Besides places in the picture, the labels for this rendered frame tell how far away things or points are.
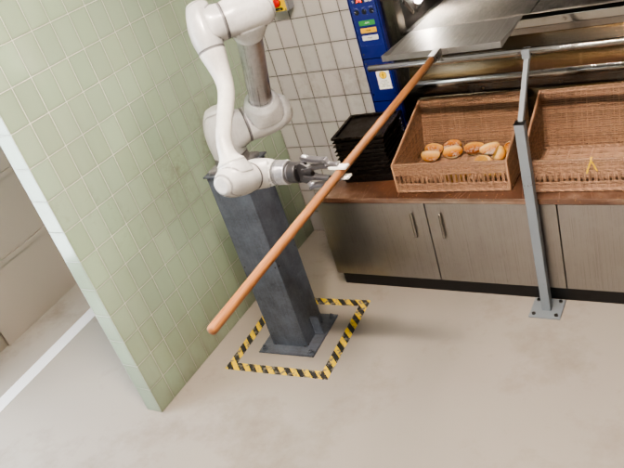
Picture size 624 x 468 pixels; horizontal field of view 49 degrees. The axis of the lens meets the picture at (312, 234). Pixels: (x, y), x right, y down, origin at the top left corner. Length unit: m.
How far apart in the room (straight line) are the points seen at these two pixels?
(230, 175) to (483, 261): 1.48
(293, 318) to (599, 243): 1.43
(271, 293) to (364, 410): 0.73
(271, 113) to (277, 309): 0.99
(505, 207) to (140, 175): 1.66
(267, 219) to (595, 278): 1.47
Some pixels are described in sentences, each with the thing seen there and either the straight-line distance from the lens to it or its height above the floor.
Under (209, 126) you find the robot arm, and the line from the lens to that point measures 3.00.
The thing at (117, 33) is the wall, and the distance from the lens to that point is 3.29.
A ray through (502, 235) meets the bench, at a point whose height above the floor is 0.38.
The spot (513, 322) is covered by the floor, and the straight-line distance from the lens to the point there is 3.34.
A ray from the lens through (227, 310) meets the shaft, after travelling 1.85.
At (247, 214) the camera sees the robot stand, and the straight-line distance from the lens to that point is 3.11.
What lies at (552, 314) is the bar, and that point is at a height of 0.01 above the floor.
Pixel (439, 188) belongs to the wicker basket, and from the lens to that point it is 3.26.
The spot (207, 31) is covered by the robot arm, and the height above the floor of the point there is 1.66.
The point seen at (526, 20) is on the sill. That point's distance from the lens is 3.36.
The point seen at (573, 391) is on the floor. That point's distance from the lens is 3.00.
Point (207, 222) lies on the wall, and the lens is 3.63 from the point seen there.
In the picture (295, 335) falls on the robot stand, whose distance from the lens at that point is 3.48.
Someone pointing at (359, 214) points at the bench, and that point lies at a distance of 3.47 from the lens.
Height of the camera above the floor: 2.14
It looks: 29 degrees down
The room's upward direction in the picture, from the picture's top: 19 degrees counter-clockwise
